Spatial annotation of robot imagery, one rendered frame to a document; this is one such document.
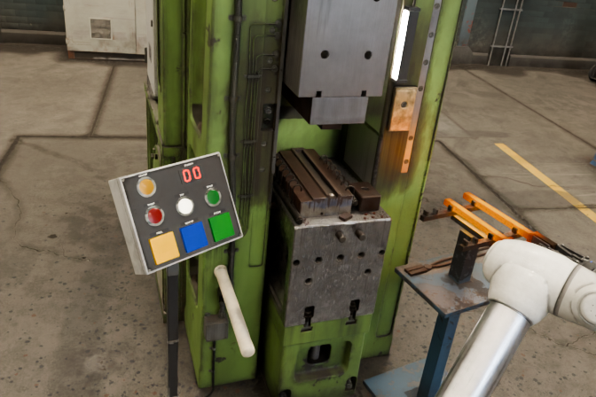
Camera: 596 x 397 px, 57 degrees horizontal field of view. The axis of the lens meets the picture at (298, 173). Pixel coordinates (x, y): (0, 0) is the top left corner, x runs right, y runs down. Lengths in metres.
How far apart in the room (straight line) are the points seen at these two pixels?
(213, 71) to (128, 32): 5.35
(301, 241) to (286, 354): 0.53
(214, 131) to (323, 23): 0.52
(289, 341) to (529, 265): 1.13
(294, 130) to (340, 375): 1.06
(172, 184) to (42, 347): 1.43
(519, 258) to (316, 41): 0.86
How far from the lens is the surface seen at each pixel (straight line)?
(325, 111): 1.83
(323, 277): 2.09
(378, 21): 1.81
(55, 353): 2.84
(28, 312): 3.09
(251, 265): 2.22
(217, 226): 1.71
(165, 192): 1.64
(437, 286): 2.19
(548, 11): 9.47
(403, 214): 2.37
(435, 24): 2.09
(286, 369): 2.36
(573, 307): 1.37
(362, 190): 2.08
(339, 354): 2.48
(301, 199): 1.96
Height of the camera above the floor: 1.91
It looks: 26 degrees down
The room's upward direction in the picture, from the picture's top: 6 degrees clockwise
